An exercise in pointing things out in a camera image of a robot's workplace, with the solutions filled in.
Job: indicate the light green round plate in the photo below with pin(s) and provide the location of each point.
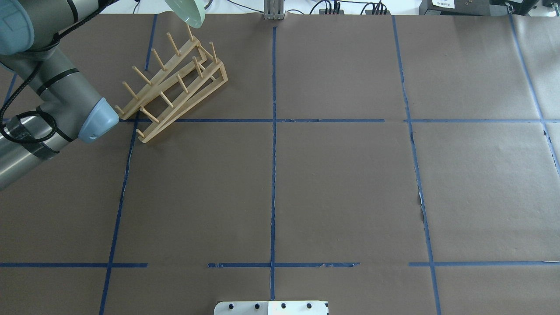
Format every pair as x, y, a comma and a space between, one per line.
192, 12

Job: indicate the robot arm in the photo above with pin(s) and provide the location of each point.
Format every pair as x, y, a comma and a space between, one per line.
31, 32

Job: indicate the wooden plate rack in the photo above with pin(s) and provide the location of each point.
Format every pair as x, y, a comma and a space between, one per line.
191, 75

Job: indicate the grey aluminium post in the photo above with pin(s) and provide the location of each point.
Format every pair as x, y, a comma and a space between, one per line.
273, 10

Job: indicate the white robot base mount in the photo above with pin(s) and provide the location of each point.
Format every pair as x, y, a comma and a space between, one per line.
312, 307

